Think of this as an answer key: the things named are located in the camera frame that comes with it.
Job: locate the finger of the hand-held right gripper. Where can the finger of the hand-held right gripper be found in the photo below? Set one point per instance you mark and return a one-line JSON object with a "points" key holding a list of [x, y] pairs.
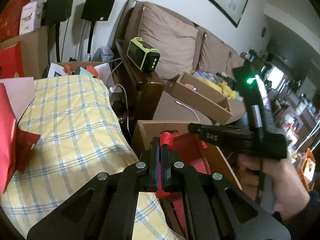
{"points": [[196, 130]]}

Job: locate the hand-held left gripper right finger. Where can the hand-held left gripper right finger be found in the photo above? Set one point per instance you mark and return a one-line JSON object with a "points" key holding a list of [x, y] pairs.
{"points": [[166, 173]]}

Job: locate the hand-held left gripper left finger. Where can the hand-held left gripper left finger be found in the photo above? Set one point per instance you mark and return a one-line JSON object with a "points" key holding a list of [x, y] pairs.
{"points": [[153, 170]]}

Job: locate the dark red paper gift bag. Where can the dark red paper gift bag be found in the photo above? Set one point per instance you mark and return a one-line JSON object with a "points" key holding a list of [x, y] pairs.
{"points": [[166, 137]]}

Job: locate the large cardboard box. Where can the large cardboard box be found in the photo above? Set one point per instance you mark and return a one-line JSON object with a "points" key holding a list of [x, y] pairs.
{"points": [[142, 135]]}

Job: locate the person's right forearm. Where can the person's right forearm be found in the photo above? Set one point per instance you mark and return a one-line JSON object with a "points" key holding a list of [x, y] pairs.
{"points": [[307, 212]]}

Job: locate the person's right hand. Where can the person's right hand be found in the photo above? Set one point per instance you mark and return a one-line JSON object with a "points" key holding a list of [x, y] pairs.
{"points": [[282, 180]]}

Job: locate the brown sofa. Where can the brown sofa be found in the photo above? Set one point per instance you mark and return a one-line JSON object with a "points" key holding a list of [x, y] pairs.
{"points": [[172, 110]]}

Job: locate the shallow cardboard tray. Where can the shallow cardboard tray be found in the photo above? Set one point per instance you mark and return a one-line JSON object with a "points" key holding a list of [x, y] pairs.
{"points": [[200, 97]]}

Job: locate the pile of assorted household clutter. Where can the pile of assorted household clutter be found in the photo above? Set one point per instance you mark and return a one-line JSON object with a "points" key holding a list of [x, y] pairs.
{"points": [[295, 115]]}

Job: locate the yellow cloth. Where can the yellow cloth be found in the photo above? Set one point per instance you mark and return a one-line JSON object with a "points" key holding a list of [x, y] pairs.
{"points": [[227, 91]]}

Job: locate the pile of colourful packets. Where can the pile of colourful packets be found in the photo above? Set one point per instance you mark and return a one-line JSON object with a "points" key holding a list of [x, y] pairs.
{"points": [[205, 77]]}

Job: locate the black cloth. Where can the black cloth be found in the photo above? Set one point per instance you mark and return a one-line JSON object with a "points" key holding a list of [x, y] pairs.
{"points": [[225, 77]]}

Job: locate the dark wooden side table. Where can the dark wooden side table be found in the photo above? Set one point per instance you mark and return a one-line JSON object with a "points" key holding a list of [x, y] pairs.
{"points": [[145, 97]]}

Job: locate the beige sofa cushion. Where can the beige sofa cushion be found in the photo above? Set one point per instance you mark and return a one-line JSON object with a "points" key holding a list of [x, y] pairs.
{"points": [[236, 61], [215, 55], [167, 42]]}

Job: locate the yellow plaid tablecloth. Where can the yellow plaid tablecloth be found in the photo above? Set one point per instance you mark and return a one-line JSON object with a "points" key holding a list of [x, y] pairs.
{"points": [[75, 130]]}

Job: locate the white power adapter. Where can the white power adapter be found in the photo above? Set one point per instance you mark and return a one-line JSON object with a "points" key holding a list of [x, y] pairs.
{"points": [[115, 90]]}

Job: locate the green black portable device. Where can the green black portable device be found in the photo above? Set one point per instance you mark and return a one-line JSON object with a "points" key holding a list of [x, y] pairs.
{"points": [[140, 53]]}

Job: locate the cardboard box of clutter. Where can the cardboard box of clutter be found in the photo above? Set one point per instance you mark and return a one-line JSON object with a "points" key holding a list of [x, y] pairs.
{"points": [[82, 71]]}

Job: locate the black speaker stand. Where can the black speaker stand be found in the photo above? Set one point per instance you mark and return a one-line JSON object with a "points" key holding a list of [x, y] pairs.
{"points": [[58, 42], [91, 40]]}

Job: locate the white printed carton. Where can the white printed carton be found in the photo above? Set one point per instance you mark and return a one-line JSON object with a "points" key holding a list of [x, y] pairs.
{"points": [[56, 70]]}

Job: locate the black speaker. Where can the black speaker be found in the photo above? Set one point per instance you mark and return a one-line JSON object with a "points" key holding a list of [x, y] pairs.
{"points": [[60, 5], [98, 5]]}

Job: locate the brown cardboard carton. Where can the brown cardboard carton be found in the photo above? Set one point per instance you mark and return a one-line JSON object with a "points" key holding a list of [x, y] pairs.
{"points": [[37, 50]]}

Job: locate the red box black oval label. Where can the red box black oval label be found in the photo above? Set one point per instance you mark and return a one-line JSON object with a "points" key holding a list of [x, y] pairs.
{"points": [[11, 60]]}

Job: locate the white pink tissue pack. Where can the white pink tissue pack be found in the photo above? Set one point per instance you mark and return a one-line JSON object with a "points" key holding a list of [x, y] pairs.
{"points": [[30, 17]]}

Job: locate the red gold printed gift box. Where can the red gold printed gift box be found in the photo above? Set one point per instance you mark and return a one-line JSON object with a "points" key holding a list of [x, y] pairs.
{"points": [[10, 20]]}

